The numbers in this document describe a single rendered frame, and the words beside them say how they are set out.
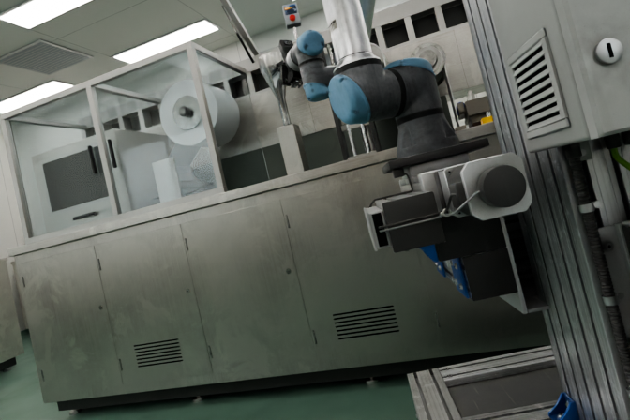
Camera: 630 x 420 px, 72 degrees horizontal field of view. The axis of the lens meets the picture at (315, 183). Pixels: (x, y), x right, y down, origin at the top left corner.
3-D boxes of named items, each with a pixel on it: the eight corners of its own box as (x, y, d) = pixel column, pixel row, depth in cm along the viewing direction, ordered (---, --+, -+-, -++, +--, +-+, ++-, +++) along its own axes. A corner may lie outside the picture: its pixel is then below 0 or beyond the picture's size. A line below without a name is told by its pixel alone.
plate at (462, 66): (89, 197, 279) (80, 151, 281) (120, 194, 306) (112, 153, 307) (645, 36, 189) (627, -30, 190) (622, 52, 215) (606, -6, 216)
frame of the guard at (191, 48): (22, 246, 224) (-5, 114, 227) (106, 231, 279) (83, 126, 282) (223, 192, 189) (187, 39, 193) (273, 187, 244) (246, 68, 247)
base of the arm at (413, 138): (467, 142, 99) (457, 100, 99) (401, 158, 100) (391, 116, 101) (453, 149, 114) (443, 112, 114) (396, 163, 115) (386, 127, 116)
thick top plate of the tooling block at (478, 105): (468, 115, 178) (464, 101, 179) (465, 126, 217) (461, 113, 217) (509, 104, 174) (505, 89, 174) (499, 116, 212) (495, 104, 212)
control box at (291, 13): (286, 23, 203) (281, 3, 204) (287, 29, 210) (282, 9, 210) (301, 21, 203) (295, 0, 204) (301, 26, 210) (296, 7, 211)
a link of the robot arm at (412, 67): (454, 104, 104) (440, 50, 105) (407, 112, 99) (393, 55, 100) (425, 117, 115) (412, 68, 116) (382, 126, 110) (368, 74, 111)
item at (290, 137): (282, 183, 211) (255, 69, 214) (292, 182, 225) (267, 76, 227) (308, 175, 207) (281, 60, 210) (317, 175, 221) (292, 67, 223)
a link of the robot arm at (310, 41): (304, 56, 122) (297, 27, 122) (292, 71, 132) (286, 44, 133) (329, 53, 125) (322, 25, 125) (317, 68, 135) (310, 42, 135)
